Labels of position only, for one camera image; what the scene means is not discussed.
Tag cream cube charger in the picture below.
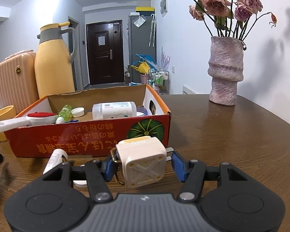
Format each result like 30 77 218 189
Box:
110 136 174 188

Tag red white lint brush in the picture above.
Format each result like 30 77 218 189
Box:
0 113 58 132

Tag small white tube bottle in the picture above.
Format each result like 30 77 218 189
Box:
43 149 68 174

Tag white plastic jar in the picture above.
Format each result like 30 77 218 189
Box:
92 102 137 120

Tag white ribbed bottle cap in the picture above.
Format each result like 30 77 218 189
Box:
71 107 85 118

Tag purple gear-shaped cap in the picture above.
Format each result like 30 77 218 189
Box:
137 106 148 117

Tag green spray bottle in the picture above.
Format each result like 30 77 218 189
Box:
55 105 72 124

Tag red cardboard box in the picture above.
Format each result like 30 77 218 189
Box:
4 85 171 158

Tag yellow mug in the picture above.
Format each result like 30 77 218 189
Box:
0 105 16 142

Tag pink ribbed suitcase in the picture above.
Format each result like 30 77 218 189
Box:
0 50 39 114

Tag yellow watering can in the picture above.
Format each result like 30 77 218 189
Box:
131 61 151 74

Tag pink ceramic vase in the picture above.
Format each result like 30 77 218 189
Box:
207 36 244 106

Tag yellow thermos jug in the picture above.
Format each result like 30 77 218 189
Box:
34 21 78 98

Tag dark entrance door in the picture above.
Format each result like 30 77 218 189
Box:
86 20 125 86

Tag grey refrigerator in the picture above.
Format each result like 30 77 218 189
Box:
128 15 157 83

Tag dried pink roses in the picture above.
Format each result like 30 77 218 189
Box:
189 0 277 44

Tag yellow box on fridge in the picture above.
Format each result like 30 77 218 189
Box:
136 7 155 12

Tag wire trolley with bottles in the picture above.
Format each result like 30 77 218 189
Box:
148 69 170 95

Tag wall picture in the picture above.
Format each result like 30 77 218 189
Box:
160 0 168 17

